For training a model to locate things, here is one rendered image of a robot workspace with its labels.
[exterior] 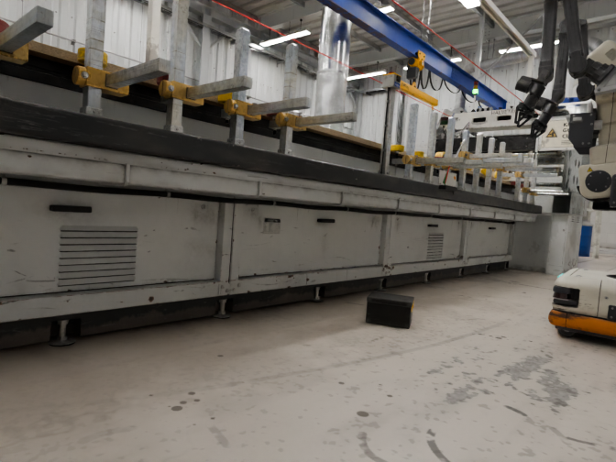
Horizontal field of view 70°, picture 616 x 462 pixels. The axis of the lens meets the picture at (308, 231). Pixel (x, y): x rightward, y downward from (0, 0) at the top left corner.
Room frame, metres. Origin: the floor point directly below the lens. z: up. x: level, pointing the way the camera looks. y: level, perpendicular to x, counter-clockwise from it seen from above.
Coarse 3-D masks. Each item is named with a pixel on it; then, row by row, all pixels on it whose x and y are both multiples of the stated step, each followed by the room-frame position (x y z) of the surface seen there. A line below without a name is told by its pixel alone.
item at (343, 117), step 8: (352, 112) 1.58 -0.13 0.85; (272, 120) 1.86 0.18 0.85; (296, 120) 1.77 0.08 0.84; (304, 120) 1.74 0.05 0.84; (312, 120) 1.71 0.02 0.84; (320, 120) 1.68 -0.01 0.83; (328, 120) 1.65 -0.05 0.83; (336, 120) 1.63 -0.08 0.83; (344, 120) 1.61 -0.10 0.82; (352, 120) 1.59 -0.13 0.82; (272, 128) 1.88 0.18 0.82
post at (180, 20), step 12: (180, 0) 1.37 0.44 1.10; (180, 12) 1.37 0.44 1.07; (180, 24) 1.37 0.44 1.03; (180, 36) 1.37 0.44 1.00; (180, 48) 1.38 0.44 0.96; (180, 60) 1.38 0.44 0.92; (180, 72) 1.38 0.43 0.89; (168, 108) 1.38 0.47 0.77; (180, 108) 1.39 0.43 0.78; (168, 120) 1.38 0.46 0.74; (180, 120) 1.39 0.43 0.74
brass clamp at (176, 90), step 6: (162, 84) 1.36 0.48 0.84; (168, 84) 1.35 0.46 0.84; (174, 84) 1.36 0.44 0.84; (180, 84) 1.37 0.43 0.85; (186, 84) 1.39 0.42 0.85; (162, 90) 1.36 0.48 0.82; (168, 90) 1.35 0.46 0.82; (174, 90) 1.36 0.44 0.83; (180, 90) 1.37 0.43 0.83; (186, 90) 1.39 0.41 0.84; (168, 96) 1.36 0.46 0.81; (174, 96) 1.36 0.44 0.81; (180, 96) 1.38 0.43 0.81; (186, 96) 1.39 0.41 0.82; (186, 102) 1.41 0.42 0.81; (192, 102) 1.41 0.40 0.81; (198, 102) 1.43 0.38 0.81
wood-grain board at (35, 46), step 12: (36, 48) 1.23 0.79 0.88; (48, 48) 1.26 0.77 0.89; (60, 60) 1.30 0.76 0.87; (72, 60) 1.31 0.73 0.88; (144, 84) 1.51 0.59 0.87; (156, 84) 1.50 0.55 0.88; (216, 96) 1.69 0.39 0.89; (324, 132) 2.18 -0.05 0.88; (336, 132) 2.24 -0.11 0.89; (360, 144) 2.45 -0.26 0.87; (372, 144) 2.49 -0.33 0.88; (492, 180) 3.94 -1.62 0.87
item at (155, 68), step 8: (144, 64) 1.07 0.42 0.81; (152, 64) 1.04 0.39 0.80; (160, 64) 1.02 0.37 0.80; (168, 64) 1.04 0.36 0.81; (120, 72) 1.15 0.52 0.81; (128, 72) 1.12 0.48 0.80; (136, 72) 1.09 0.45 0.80; (144, 72) 1.07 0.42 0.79; (152, 72) 1.04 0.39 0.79; (160, 72) 1.04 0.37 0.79; (168, 72) 1.04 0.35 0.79; (112, 80) 1.18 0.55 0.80; (120, 80) 1.15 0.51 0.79; (128, 80) 1.13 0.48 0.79; (136, 80) 1.12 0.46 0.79; (144, 80) 1.12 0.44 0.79
